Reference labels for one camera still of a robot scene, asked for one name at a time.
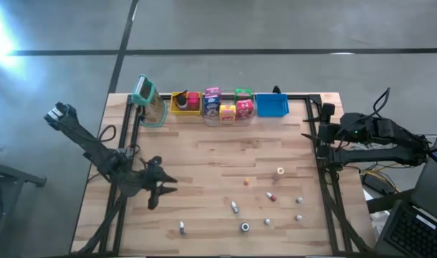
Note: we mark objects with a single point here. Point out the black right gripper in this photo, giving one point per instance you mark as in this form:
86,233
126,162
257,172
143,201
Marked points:
333,134

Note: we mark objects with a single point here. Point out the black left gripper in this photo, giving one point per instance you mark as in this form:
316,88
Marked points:
147,181

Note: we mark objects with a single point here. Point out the small purple dropper bottle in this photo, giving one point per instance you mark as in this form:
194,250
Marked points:
182,228

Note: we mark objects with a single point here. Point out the Froot Loops mini cereal box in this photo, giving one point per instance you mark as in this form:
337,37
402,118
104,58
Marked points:
245,108

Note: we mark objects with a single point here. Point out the small grey bead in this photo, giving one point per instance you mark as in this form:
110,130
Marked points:
299,200
298,217

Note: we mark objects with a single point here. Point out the green mini cereal box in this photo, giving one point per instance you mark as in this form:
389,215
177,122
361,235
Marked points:
243,93

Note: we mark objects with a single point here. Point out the orange bottle with yellow cap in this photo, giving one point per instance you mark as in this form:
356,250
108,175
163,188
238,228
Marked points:
246,182

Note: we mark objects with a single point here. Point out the spice jar with purple label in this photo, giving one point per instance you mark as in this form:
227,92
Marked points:
182,103

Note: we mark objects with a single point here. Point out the Corn Pops mini cereal box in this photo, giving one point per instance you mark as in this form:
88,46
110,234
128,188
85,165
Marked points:
227,112

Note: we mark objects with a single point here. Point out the Frosted Flakes mini cereal box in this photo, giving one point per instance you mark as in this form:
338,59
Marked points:
211,104

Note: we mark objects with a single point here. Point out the pink mini cereal box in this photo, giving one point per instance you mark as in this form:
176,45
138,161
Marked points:
212,91

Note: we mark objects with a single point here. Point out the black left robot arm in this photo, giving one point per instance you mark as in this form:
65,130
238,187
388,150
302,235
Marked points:
86,143

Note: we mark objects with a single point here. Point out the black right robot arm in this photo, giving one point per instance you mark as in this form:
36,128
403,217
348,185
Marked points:
383,156

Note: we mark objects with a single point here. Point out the blue plastic basket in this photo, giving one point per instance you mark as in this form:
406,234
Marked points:
272,105

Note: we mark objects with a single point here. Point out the clear plastic bin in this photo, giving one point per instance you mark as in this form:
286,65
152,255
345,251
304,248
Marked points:
240,122

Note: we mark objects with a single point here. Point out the yellow plastic basket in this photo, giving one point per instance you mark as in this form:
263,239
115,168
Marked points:
173,111

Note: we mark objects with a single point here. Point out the small red dropper bottle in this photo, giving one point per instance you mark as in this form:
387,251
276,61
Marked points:
271,196

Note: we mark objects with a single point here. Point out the black power strip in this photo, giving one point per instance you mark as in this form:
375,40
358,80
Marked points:
378,183

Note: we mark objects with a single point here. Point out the black-white round cap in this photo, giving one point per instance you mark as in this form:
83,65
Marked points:
244,227

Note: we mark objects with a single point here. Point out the black desk leg bar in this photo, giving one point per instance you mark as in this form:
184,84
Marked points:
390,202

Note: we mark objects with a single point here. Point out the white bag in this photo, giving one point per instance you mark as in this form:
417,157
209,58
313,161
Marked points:
378,222

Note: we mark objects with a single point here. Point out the grey laptop with keyboard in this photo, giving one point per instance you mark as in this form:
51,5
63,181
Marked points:
412,233

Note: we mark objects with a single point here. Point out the black furniture stand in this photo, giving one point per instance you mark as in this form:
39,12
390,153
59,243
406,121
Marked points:
10,173

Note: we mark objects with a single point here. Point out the black aluminium table frame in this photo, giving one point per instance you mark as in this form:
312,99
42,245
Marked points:
299,96

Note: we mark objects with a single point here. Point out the black bracket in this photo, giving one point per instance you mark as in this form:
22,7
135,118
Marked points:
276,89

